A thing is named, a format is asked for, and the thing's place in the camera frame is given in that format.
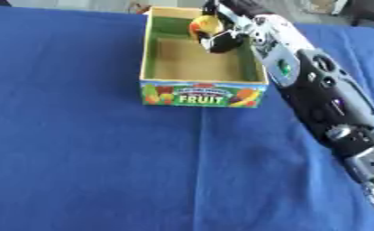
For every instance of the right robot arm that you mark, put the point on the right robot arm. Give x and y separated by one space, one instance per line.
321 90

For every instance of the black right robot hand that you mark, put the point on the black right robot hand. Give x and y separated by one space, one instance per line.
227 41

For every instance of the yellow and red toy fruit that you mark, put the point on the yellow and red toy fruit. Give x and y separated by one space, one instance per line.
205 25

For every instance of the tan cardboard box green inside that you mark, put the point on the tan cardboard box green inside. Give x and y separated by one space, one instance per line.
201 60

